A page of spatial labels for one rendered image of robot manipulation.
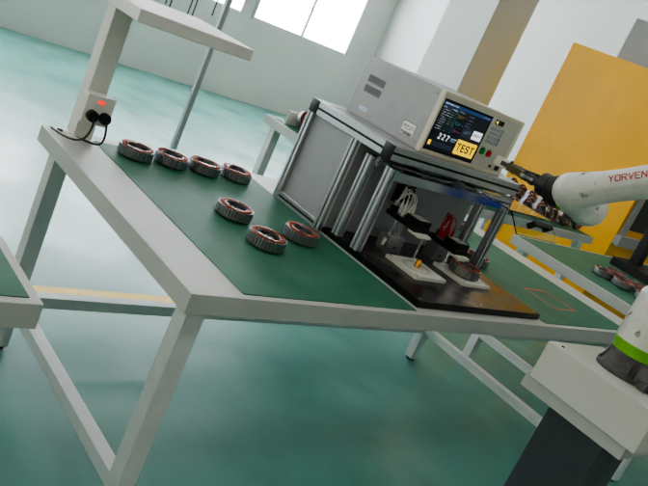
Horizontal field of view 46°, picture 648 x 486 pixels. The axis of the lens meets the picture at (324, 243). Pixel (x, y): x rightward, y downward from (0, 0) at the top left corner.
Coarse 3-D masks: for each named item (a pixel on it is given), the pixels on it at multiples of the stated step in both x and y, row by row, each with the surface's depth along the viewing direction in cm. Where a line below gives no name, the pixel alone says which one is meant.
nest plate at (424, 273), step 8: (392, 256) 246; (400, 256) 250; (400, 264) 241; (408, 264) 245; (424, 264) 253; (408, 272) 239; (416, 272) 240; (424, 272) 244; (432, 272) 248; (424, 280) 239; (432, 280) 242; (440, 280) 244
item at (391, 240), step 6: (384, 234) 253; (390, 234) 253; (396, 234) 256; (378, 240) 255; (390, 240) 251; (396, 240) 253; (402, 240) 255; (378, 246) 254; (384, 246) 252; (390, 246) 253; (396, 246) 255; (390, 252) 254; (396, 252) 256
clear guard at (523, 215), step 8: (472, 184) 262; (480, 192) 254; (496, 192) 269; (496, 200) 251; (504, 200) 260; (512, 200) 268; (512, 208) 248; (520, 208) 256; (528, 208) 265; (512, 216) 244; (520, 216) 247; (528, 216) 250; (536, 216) 255; (520, 224) 245; (552, 224) 260; (520, 232) 243; (528, 232) 247; (536, 232) 251; (544, 232) 254; (552, 232) 258; (544, 240) 253; (552, 240) 256
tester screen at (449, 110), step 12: (444, 108) 238; (456, 108) 241; (444, 120) 240; (456, 120) 244; (468, 120) 247; (480, 120) 251; (432, 132) 240; (444, 132) 243; (456, 132) 247; (480, 132) 253
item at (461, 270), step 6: (450, 264) 260; (456, 264) 258; (462, 264) 265; (468, 264) 265; (456, 270) 258; (462, 270) 257; (468, 270) 256; (474, 270) 259; (462, 276) 257; (468, 276) 257; (474, 276) 258
